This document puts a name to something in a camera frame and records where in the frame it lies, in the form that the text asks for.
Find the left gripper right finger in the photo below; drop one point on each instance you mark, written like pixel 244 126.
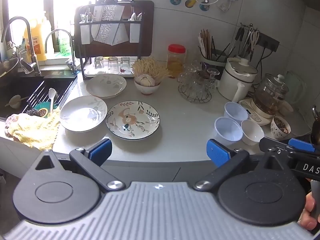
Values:
pixel 228 163

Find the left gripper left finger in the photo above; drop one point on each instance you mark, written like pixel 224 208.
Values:
pixel 89 161

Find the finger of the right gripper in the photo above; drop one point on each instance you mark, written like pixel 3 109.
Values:
pixel 270 145
pixel 302 145

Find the white small bowl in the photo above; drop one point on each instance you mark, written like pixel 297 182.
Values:
pixel 252 132

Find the blue bowl front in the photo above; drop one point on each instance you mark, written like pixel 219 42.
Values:
pixel 227 131

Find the blue bowl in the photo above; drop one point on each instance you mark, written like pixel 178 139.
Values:
pixel 235 111
pixel 227 131

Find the person right hand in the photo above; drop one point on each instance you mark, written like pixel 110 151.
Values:
pixel 306 220

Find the patterned cup with tea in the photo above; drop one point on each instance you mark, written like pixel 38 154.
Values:
pixel 280 128

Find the glass kettle on base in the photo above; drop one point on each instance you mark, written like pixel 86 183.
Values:
pixel 266 100

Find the yellow cloth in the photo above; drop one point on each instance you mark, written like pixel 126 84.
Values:
pixel 34 131

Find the squirrel pattern plate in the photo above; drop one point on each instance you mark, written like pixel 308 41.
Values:
pixel 132 120

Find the green sponge holder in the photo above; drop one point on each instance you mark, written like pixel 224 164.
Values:
pixel 43 108

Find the white electric pot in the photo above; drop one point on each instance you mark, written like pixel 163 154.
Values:
pixel 237 78

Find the steel wool scrubber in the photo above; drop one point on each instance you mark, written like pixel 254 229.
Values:
pixel 33 112

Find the white spoon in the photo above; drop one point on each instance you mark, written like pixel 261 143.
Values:
pixel 51 94

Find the bowl with garlic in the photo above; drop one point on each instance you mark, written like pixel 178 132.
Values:
pixel 146 84

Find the white rack tray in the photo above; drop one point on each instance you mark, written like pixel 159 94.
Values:
pixel 91 72

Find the small curved faucet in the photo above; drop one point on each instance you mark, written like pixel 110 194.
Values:
pixel 70 63

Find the drinking glass right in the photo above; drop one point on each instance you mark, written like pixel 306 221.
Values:
pixel 125 66

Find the drinking glass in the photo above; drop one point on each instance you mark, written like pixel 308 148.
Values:
pixel 125 66
pixel 113 65
pixel 99 63

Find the drinking glass left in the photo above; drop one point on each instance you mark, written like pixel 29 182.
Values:
pixel 99 63

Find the drinking glass middle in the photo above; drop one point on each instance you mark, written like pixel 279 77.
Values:
pixel 113 65

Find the chopstick holder with utensils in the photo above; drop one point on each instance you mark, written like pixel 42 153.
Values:
pixel 210 56

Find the dried noodle bundle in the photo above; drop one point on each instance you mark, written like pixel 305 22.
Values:
pixel 149 66

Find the red lid jar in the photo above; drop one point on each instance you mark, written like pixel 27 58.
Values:
pixel 175 59

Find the black dish rack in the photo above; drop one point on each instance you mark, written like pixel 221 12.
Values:
pixel 116 29

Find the green bottle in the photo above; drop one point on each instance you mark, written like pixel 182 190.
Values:
pixel 64 44

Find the steel bowl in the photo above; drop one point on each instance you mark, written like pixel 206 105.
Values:
pixel 9 71

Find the brown cutting board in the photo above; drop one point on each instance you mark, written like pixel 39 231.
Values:
pixel 143 48

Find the orange detergent bottle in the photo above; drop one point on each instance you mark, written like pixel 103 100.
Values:
pixel 38 41

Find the wire rack with glasses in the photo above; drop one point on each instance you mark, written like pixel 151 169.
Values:
pixel 198 82

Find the wall power strip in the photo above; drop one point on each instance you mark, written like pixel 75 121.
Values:
pixel 267 42

